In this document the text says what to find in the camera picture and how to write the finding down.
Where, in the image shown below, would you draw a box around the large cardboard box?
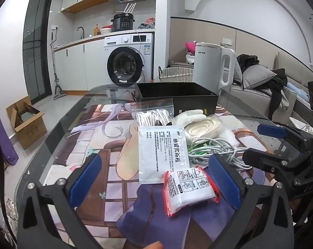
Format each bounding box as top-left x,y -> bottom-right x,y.
6,96 -> 48,149

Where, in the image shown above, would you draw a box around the printed table mat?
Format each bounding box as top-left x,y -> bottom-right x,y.
39,104 -> 279,249

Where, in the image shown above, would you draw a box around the black pressure cooker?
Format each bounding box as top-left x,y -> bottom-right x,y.
111,12 -> 135,32

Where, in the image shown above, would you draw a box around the black box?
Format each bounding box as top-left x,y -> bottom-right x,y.
135,82 -> 219,117

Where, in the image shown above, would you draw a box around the person's left hand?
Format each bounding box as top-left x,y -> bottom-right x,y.
143,241 -> 164,249

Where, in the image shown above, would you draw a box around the white router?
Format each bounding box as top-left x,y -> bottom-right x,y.
115,2 -> 136,15

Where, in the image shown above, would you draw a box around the pink cloth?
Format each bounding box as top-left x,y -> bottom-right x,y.
185,41 -> 197,54

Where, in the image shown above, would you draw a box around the purple yoga mat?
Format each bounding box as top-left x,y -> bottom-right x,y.
0,99 -> 19,166

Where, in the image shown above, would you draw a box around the black clothes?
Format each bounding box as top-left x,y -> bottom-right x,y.
267,69 -> 289,120

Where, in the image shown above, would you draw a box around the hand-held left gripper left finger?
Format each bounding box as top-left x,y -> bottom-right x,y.
17,153 -> 103,249

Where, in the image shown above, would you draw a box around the mop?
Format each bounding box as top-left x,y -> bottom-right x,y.
50,31 -> 66,100

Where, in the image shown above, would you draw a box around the wicker basket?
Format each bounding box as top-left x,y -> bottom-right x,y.
158,66 -> 194,83

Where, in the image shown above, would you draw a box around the cream rope bundle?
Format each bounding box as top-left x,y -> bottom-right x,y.
184,116 -> 224,143

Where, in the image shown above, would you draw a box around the grey pillow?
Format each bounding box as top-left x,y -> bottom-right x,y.
242,65 -> 277,89

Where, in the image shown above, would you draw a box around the green and white packet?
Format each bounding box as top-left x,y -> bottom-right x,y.
188,141 -> 216,168

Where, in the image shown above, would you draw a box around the white washing machine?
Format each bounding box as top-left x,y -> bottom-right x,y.
104,32 -> 155,88

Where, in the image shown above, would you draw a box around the light blue cloth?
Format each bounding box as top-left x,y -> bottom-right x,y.
287,83 -> 310,102

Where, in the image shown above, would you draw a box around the black jacket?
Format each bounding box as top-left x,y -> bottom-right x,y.
236,54 -> 261,69

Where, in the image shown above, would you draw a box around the grey sofa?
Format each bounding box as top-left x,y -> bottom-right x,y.
229,65 -> 313,121

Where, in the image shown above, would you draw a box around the red-edged clear packet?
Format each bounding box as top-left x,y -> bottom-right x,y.
163,166 -> 221,217

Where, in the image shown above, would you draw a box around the white kitchen cabinet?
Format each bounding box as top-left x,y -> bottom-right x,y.
54,35 -> 107,94

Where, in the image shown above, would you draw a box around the white electric kettle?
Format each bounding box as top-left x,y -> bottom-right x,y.
192,41 -> 236,95

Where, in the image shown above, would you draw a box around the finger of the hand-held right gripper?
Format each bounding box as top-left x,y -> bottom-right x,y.
257,123 -> 313,151
243,147 -> 313,188

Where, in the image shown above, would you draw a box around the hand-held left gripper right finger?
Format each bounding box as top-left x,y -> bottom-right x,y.
208,153 -> 295,249

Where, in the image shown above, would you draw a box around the white cable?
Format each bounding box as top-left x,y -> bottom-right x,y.
189,137 -> 254,172

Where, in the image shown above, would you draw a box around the zip bag of white laces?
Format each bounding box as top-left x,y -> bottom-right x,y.
129,101 -> 176,127

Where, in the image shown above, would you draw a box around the clear plastic bag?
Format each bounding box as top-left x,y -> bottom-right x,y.
220,127 -> 241,149

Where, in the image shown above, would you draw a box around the white glove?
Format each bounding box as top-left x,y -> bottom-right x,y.
171,109 -> 206,129

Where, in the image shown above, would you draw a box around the dark glass door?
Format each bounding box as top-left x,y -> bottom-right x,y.
23,0 -> 54,101

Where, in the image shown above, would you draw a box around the white printed sachet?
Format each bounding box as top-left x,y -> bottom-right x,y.
138,125 -> 190,185

